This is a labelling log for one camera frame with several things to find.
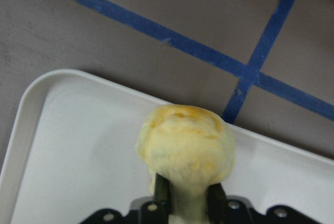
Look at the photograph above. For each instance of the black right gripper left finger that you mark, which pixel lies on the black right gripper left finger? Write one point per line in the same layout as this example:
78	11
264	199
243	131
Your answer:
161	190

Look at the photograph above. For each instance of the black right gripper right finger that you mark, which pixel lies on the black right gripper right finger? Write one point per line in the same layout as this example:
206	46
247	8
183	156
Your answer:
216	196

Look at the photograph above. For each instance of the yellow bread loaf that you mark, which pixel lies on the yellow bread loaf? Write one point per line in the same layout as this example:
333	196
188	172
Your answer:
192	148

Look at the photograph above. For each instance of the white rectangular tray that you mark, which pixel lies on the white rectangular tray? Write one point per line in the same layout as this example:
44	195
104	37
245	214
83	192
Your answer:
72	152

